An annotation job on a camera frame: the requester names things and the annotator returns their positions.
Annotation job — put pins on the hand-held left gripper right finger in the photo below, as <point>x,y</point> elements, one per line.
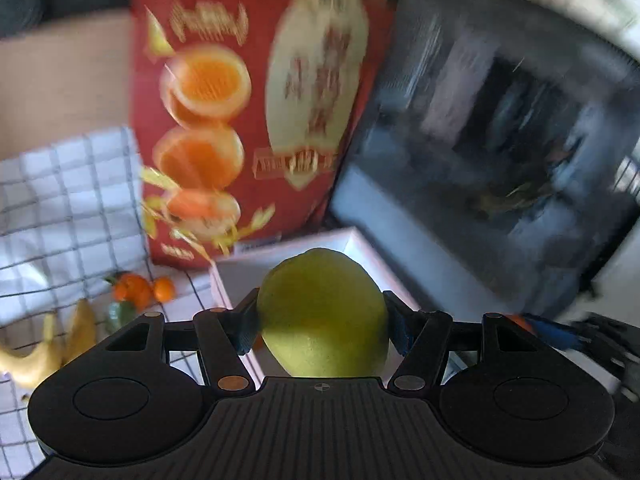
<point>400,330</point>

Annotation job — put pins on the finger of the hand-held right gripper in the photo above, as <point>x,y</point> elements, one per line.
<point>560,335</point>

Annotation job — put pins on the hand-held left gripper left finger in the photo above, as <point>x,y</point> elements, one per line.
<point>247,325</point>

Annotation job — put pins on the pink box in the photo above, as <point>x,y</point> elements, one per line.
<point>240,270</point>

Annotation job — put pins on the green lemon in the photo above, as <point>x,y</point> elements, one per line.
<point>320,310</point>

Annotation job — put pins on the tangerine with green leaves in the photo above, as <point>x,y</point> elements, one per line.
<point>132,290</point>

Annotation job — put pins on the banana with sticker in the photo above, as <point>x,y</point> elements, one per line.
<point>80,330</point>

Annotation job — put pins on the red snack bag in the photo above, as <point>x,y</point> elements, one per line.
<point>240,160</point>

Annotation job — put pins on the black microwave oven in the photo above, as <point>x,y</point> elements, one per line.
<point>475,135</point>

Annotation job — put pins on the yellow banana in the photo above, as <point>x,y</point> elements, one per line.
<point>30,365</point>

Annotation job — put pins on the black and white checked cloth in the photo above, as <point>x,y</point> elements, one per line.
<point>65,200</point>

